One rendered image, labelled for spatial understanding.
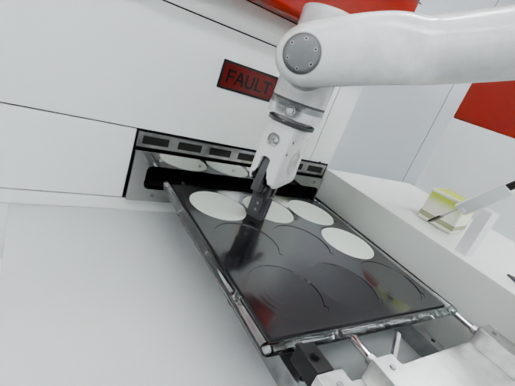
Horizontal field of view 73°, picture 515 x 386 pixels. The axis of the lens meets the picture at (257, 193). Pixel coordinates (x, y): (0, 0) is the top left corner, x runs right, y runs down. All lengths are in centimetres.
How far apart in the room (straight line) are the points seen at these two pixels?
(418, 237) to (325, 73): 38
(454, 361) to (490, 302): 13
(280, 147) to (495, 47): 29
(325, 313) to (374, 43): 32
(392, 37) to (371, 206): 39
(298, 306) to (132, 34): 44
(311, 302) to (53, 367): 28
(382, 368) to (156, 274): 32
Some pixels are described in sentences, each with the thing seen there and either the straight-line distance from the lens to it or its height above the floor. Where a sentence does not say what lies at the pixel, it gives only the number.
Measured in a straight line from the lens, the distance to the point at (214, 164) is 67.
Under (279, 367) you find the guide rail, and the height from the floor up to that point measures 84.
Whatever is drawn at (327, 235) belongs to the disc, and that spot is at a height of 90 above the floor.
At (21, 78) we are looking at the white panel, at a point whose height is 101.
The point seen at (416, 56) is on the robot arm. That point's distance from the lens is 48.
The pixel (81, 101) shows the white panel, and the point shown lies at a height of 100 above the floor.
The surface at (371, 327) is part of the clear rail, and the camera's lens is 47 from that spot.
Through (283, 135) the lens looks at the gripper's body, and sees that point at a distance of 51.
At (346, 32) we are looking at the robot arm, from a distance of 44.
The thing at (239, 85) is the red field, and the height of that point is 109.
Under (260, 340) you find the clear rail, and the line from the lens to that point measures 37.
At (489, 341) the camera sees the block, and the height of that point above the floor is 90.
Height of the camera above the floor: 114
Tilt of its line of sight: 20 degrees down
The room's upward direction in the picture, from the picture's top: 21 degrees clockwise
